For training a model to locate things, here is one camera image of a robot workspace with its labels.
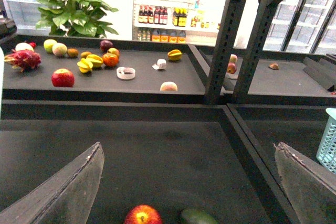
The left brown kiwi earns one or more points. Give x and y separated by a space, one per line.
72 53

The green avocado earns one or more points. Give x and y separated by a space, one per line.
191 215

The red green mango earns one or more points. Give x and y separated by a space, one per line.
114 51

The right brown kiwi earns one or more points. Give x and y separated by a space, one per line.
85 54

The black metal rack post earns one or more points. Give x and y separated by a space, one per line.
244 27

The brown kiwi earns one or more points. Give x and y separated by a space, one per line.
72 53
85 54

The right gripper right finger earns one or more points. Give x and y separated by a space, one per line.
309 186

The white condiment wall shelf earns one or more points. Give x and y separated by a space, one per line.
191 21

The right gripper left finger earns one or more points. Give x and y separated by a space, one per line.
66 197

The pink peach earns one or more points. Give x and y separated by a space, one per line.
168 86

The red apple behind post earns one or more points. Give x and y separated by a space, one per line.
231 68

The brown half fruit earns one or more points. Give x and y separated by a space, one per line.
274 66

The red yellow apple near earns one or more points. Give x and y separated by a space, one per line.
143 214

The glass door refrigerator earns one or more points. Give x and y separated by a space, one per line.
303 26

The red chili pepper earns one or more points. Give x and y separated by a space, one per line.
32 44

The green apple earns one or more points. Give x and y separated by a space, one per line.
48 45

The large red apple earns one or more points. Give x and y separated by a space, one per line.
63 78

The front yellow starfruit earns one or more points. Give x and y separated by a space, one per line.
85 65

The far yellow starfruit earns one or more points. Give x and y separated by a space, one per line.
174 55

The yellow starfruit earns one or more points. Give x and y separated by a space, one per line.
174 55
85 65
96 60

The rear yellow starfruit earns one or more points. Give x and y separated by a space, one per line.
96 60

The green potted plant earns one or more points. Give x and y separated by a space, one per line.
75 18

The pink dragon fruit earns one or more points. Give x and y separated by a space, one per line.
23 59

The pale peach behind post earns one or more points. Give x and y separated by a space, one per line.
233 58

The dark purple fruit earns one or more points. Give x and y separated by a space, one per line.
105 45

